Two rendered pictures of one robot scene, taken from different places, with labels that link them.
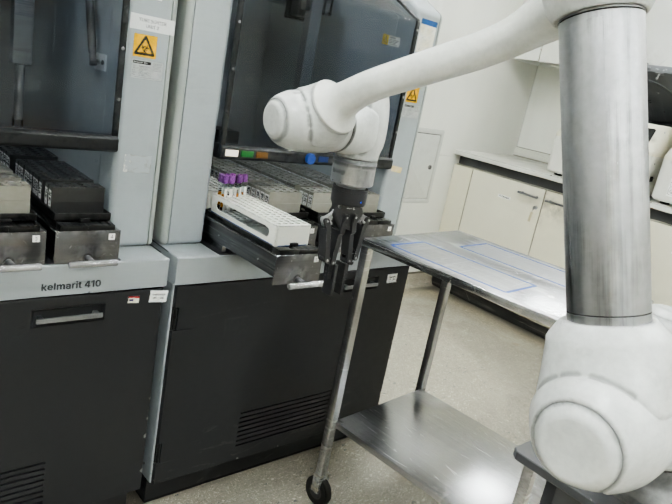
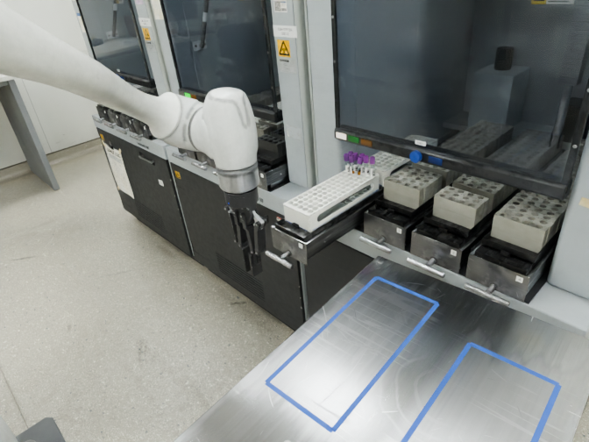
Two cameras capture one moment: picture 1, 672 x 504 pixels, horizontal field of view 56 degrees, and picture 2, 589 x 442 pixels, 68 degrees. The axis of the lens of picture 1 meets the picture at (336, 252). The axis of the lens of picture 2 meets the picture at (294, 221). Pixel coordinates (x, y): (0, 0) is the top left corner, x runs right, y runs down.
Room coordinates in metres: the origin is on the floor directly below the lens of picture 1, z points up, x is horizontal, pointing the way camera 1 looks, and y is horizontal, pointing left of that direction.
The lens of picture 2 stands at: (1.44, -0.87, 1.43)
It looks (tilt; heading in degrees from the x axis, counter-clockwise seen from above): 32 degrees down; 93
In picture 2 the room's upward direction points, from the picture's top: 6 degrees counter-clockwise
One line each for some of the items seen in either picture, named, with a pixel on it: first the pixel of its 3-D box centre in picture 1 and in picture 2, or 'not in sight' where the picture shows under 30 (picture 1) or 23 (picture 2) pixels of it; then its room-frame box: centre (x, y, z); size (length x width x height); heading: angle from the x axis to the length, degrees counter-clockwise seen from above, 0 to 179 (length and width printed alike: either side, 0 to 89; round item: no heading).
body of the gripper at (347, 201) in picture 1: (347, 207); (243, 204); (1.28, -0.01, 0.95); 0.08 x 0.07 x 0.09; 134
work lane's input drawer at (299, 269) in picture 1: (227, 224); (364, 196); (1.60, 0.30, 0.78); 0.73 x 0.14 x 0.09; 43
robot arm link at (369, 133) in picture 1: (358, 118); (226, 126); (1.28, 0.01, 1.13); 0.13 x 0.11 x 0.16; 139
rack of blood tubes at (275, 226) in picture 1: (257, 219); (333, 197); (1.50, 0.20, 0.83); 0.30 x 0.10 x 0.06; 43
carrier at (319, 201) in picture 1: (324, 202); (455, 210); (1.80, 0.06, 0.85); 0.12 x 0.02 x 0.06; 133
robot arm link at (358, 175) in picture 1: (353, 172); (237, 174); (1.28, 0.00, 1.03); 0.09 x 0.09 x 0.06
